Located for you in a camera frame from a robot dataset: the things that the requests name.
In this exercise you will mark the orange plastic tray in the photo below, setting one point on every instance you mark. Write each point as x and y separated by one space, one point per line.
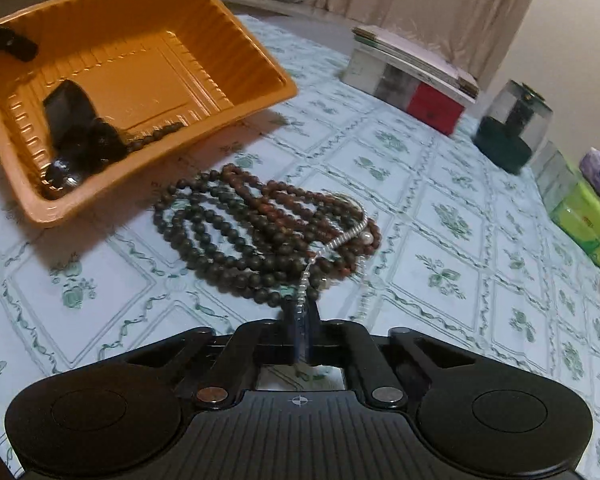
145 75

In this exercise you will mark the black bangle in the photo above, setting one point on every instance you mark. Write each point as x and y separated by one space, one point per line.
107 142

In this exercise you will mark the green tissue pack bundle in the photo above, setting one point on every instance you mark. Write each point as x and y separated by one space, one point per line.
587 227

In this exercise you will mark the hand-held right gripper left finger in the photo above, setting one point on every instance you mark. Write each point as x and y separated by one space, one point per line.
292 340

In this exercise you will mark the dark green glass jar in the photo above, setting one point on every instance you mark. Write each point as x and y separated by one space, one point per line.
512 130

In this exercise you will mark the white red boxed book set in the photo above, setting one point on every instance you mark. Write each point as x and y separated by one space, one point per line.
410 92

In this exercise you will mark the black jewelry box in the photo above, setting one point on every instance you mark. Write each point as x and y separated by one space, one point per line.
70 110

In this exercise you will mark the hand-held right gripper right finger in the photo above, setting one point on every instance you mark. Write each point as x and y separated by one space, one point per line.
311 335

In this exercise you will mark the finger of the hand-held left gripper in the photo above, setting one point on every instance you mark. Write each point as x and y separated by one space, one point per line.
12 42

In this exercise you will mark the floral tablecloth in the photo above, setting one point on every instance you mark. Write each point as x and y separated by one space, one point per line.
430 290

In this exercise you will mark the beige curtain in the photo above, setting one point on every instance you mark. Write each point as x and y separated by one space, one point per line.
430 5

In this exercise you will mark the pale green white box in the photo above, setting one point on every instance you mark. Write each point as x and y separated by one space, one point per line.
555 172

